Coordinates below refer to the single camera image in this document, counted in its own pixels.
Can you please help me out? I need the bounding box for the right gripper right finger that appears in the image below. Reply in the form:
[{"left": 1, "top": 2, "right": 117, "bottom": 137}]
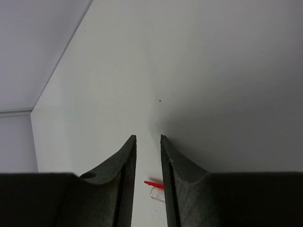
[{"left": 160, "top": 136, "right": 303, "bottom": 227}]

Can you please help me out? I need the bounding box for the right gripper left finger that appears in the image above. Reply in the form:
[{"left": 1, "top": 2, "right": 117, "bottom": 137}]
[{"left": 0, "top": 135, "right": 137, "bottom": 227}]

